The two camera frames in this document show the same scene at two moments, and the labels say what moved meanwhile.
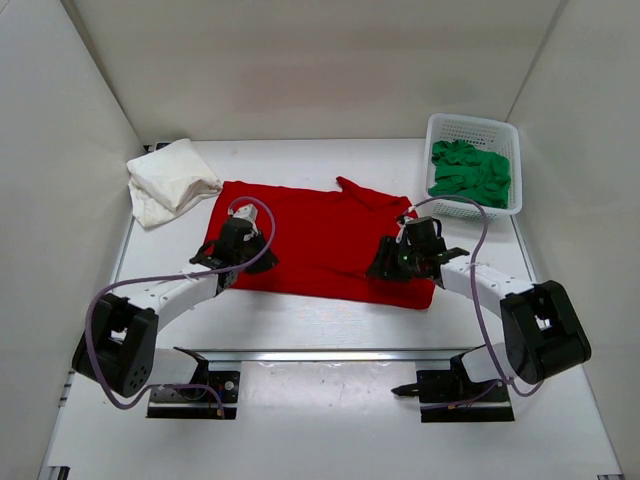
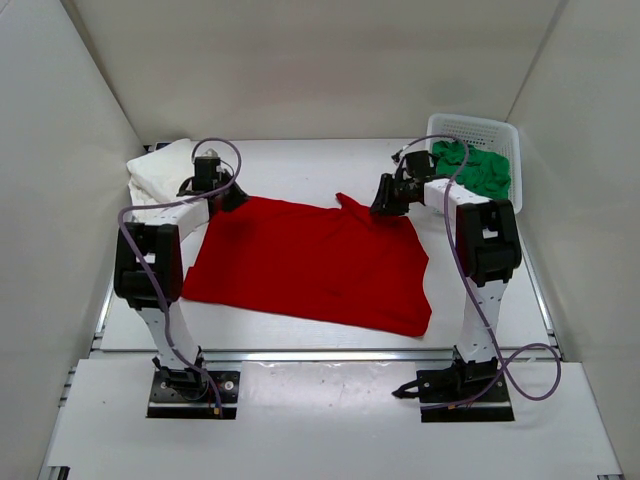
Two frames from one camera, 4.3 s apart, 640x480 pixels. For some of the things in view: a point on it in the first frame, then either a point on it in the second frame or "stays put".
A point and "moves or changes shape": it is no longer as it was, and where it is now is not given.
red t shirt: [325, 238] moves or changes shape
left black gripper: [267, 262] → [239, 197]
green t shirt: [463, 170] stays put
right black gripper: [385, 266] → [387, 204]
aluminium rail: [327, 355] stays put
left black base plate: [197, 403] stays put
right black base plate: [448, 396] stays put
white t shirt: [167, 180] stays put
